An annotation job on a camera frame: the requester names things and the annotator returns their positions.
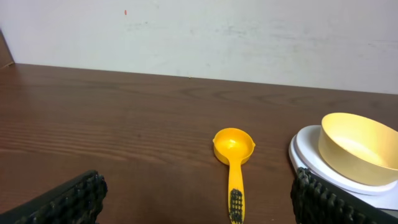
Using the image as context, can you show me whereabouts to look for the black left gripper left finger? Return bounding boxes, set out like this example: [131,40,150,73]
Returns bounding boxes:
[1,170,108,224]

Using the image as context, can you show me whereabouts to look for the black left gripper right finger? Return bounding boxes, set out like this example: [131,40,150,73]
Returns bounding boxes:
[290,167,397,224]

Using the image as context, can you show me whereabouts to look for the yellow plastic measuring scoop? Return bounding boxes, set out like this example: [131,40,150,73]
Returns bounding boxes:
[213,128,256,224]

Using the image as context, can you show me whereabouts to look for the white digital kitchen scale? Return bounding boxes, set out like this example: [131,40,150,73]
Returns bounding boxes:
[289,125,397,210]

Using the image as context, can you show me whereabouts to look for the pale yellow plastic bowl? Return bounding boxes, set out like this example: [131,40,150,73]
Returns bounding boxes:
[318,113,397,186]

